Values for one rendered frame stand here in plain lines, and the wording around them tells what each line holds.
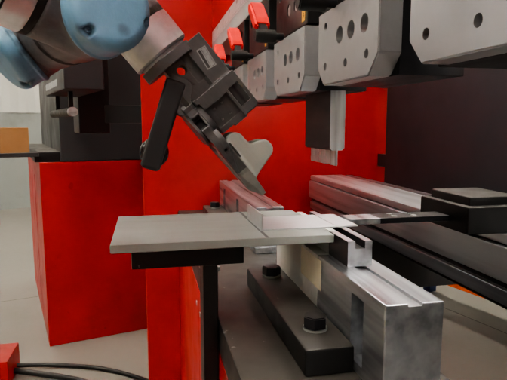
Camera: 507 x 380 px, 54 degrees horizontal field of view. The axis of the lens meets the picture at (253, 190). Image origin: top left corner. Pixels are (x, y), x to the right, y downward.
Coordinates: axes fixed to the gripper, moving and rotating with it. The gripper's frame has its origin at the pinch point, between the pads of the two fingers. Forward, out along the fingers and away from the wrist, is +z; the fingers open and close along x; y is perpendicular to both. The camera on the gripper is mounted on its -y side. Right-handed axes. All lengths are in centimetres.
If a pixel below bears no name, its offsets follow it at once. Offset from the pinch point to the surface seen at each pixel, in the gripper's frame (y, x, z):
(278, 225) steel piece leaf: -0.7, -2.5, 5.2
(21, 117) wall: -123, 662, -129
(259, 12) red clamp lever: 18.1, 9.4, -17.2
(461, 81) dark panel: 58, 43, 24
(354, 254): 3.2, -11.8, 10.8
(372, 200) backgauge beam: 21.0, 34.6, 27.6
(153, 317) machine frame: -42, 86, 30
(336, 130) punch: 12.5, -4.1, 0.3
